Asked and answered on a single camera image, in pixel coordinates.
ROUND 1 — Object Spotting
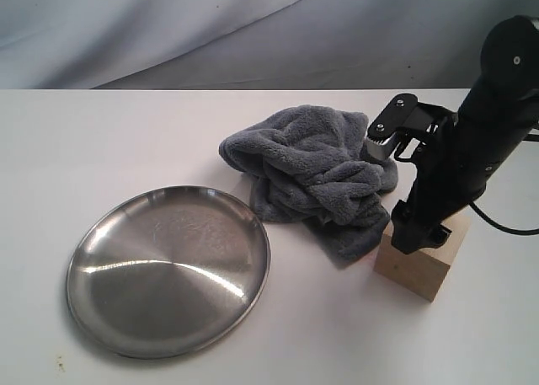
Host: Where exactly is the light wooden cube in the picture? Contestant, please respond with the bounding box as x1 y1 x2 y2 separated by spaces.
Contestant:
373 211 470 302

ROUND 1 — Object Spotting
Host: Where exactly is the round stainless steel plate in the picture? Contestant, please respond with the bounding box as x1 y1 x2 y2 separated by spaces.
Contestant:
65 185 271 360

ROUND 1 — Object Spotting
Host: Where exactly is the black camera cable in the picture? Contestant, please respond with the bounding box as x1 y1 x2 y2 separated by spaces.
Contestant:
391 123 539 236

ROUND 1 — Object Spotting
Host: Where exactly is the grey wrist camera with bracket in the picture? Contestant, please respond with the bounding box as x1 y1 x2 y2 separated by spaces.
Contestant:
366 93 457 162

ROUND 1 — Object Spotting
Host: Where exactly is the white backdrop sheet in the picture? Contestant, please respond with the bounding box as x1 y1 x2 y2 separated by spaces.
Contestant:
1 0 538 89

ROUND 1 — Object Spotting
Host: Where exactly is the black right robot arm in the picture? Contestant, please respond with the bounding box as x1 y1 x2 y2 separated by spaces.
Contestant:
391 15 538 254

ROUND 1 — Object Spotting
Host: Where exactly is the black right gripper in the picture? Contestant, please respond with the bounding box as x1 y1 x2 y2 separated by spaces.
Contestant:
391 126 480 254

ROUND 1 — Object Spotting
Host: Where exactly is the grey fleece towel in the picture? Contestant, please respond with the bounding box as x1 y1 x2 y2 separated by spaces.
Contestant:
218 105 398 264

